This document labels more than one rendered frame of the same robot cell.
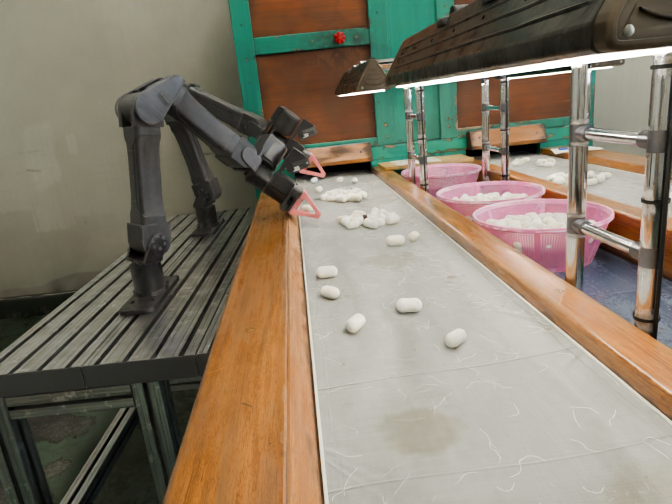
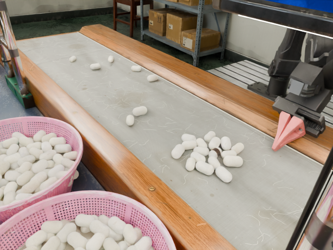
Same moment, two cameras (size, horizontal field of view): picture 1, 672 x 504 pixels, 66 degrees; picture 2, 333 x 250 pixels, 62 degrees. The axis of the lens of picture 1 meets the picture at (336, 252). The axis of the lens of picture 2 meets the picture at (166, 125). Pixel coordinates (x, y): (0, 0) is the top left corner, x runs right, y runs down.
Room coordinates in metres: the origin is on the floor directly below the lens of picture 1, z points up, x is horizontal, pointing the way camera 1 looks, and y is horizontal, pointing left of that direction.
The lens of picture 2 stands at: (1.51, -0.43, 1.11)
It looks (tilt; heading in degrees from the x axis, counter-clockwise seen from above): 33 degrees down; 143
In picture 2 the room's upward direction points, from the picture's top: 2 degrees clockwise
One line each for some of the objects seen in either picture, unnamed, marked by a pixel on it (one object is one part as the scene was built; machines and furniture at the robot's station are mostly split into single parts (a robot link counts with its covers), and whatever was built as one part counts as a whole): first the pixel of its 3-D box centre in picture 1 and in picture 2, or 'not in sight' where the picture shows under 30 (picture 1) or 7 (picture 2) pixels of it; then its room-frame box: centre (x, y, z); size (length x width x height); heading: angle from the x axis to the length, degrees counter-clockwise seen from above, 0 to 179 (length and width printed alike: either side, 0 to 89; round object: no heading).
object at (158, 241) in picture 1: (145, 247); (284, 69); (1.05, 0.39, 0.77); 0.09 x 0.06 x 0.06; 45
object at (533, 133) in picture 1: (506, 136); not in sight; (2.03, -0.70, 0.83); 0.30 x 0.06 x 0.07; 93
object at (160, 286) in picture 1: (148, 278); (277, 86); (1.04, 0.40, 0.71); 0.20 x 0.07 x 0.08; 0
